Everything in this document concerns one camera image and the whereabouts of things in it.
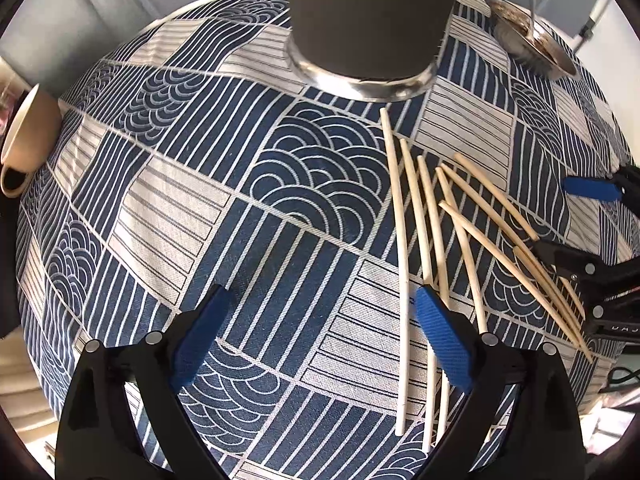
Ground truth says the metal spoon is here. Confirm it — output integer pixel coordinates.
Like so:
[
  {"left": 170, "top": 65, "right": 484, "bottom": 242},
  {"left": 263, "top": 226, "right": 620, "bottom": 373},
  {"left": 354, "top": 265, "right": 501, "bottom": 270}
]
[{"left": 527, "top": 0, "right": 545, "bottom": 37}]

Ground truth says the dark grey chopstick holder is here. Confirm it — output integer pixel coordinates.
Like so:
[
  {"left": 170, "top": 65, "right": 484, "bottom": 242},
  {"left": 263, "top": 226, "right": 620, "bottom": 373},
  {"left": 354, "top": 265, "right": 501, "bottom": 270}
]
[{"left": 282, "top": 0, "right": 473, "bottom": 103}]

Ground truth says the beige ceramic mug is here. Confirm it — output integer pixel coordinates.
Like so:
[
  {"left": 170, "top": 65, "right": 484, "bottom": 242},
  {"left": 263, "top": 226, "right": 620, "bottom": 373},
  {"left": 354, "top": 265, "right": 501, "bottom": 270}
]
[{"left": 0, "top": 84, "right": 63, "bottom": 198}]

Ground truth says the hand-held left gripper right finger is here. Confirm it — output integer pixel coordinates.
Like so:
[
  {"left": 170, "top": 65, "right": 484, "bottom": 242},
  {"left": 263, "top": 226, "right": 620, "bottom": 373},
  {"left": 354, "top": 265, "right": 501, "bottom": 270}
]
[{"left": 414, "top": 284, "right": 588, "bottom": 480}]

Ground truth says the metal bowl with brown sauce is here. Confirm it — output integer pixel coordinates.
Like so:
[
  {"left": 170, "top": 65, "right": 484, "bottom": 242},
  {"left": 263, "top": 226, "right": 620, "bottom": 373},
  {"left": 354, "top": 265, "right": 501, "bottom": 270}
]
[{"left": 484, "top": 0, "right": 578, "bottom": 81}]

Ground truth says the blue white patterned tablecloth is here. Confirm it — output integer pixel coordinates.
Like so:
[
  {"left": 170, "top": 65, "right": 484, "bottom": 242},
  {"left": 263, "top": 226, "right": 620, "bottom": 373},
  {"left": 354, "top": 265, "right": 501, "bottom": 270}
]
[{"left": 15, "top": 0, "right": 633, "bottom": 480}]

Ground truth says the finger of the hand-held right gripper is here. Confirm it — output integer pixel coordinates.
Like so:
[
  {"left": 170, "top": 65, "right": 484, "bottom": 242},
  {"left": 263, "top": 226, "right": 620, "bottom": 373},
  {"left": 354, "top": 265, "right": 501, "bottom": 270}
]
[
  {"left": 561, "top": 162, "right": 640, "bottom": 203},
  {"left": 530, "top": 239, "right": 640, "bottom": 293}
]

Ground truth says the bunch of wooden chopsticks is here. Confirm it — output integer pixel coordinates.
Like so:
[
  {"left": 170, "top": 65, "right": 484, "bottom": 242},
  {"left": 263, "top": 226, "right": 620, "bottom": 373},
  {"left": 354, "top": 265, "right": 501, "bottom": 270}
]
[{"left": 379, "top": 107, "right": 596, "bottom": 453}]

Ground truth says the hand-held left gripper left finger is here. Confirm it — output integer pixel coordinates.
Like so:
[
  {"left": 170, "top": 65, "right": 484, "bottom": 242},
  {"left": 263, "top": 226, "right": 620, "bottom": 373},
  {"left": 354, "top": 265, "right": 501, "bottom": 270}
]
[{"left": 55, "top": 284, "right": 236, "bottom": 480}]

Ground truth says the black cable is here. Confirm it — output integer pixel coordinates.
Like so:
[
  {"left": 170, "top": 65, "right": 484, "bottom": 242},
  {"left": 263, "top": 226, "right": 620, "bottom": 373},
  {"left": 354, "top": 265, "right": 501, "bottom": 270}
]
[{"left": 599, "top": 366, "right": 640, "bottom": 397}]

